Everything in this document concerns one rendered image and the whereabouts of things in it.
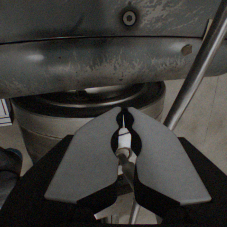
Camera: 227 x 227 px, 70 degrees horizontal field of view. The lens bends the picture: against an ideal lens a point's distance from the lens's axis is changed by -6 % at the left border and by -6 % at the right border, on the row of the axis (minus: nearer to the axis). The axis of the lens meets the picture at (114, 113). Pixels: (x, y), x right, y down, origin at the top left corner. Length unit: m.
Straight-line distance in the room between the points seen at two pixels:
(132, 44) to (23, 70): 0.11
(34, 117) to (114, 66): 0.14
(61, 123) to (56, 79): 0.07
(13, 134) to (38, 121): 1.52
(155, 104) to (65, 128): 0.14
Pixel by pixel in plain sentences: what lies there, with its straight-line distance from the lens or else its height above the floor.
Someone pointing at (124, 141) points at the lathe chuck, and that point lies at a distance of 0.27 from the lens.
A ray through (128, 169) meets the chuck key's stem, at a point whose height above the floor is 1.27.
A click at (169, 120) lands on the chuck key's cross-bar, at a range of 0.16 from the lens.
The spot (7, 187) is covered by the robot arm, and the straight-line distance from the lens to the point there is 0.54.
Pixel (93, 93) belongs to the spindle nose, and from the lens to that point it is 0.27.
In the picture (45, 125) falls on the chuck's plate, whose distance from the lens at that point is 0.26.
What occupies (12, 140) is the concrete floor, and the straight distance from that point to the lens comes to 1.83.
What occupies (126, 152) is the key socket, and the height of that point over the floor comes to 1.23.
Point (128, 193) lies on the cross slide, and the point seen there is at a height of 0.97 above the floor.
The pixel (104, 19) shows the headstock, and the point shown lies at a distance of 0.18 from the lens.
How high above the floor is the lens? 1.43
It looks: 55 degrees down
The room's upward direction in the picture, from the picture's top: 148 degrees clockwise
